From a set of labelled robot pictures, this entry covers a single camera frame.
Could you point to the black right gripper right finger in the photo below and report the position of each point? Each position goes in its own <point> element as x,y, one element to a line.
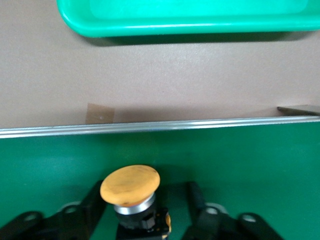
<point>212,225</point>

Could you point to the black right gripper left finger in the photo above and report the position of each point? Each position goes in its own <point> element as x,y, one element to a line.
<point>75,222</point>

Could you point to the yellow mushroom push button switch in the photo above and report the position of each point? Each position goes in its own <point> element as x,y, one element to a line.
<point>130,185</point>

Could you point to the green conveyor belt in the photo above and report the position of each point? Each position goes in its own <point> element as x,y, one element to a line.
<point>225,155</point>

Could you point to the brown tape piece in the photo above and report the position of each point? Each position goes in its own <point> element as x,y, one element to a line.
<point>100,113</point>

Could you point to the green plastic tray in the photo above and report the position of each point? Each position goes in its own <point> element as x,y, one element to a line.
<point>175,15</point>

